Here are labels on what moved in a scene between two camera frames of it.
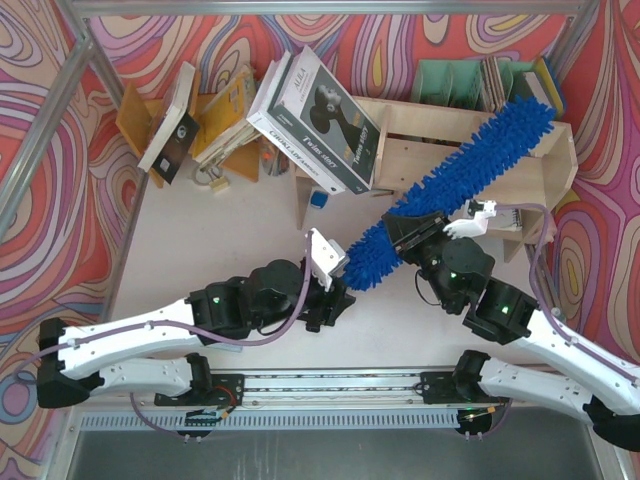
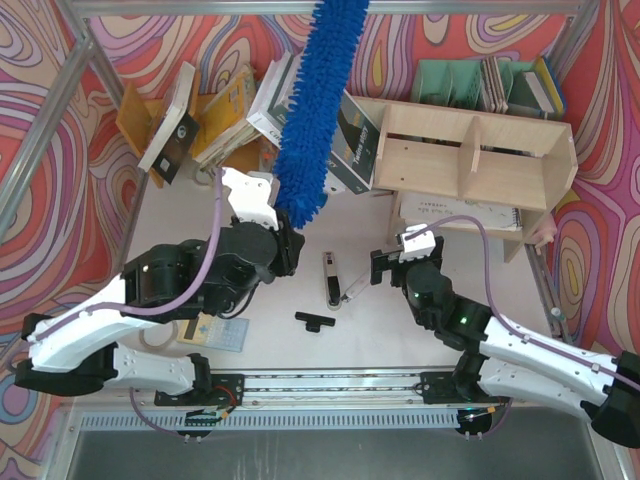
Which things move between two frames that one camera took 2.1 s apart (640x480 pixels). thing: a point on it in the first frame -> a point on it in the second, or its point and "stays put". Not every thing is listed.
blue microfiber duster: x=373 y=257 -> x=302 y=174
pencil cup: x=273 y=160 stays put
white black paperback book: x=174 y=138 stays put
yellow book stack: x=224 y=126 stays put
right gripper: x=416 y=236 -> x=388 y=261
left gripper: x=331 y=301 -> x=290 y=245
